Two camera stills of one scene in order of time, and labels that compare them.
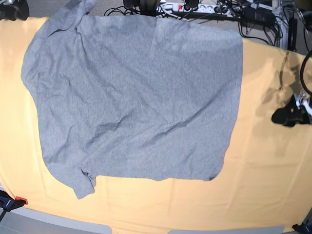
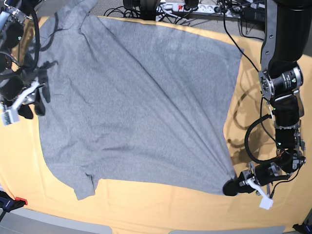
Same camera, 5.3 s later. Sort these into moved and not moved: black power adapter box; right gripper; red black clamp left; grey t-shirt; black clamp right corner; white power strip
Moved: grey t-shirt; right gripper
Not moved: black clamp right corner; white power strip; black power adapter box; red black clamp left
